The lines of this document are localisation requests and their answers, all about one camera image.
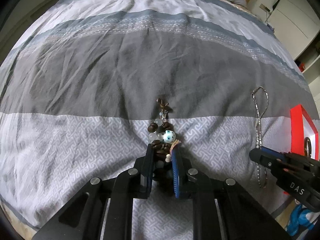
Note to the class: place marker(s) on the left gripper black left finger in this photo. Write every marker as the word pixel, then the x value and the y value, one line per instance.
pixel 134 183

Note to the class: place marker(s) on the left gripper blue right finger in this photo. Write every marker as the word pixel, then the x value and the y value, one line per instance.
pixel 190 183

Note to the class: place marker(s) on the red item on shelf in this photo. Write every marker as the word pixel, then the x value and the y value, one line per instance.
pixel 301 67

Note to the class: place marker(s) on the red jewelry box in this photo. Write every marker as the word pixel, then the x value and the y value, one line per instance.
pixel 302 126

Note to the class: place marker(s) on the silver wristwatch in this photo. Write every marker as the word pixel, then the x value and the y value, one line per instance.
pixel 307 147

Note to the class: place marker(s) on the wall socket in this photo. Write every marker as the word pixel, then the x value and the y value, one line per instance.
pixel 264 8

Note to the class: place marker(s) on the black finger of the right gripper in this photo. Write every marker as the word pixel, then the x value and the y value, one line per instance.
pixel 276 162

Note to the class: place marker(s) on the white wardrobe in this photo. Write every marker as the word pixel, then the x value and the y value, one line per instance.
pixel 296 25

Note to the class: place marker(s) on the striped duvet cover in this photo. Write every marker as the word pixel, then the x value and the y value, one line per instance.
pixel 79 88

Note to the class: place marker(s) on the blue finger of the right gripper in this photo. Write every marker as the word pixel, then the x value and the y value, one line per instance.
pixel 268 156

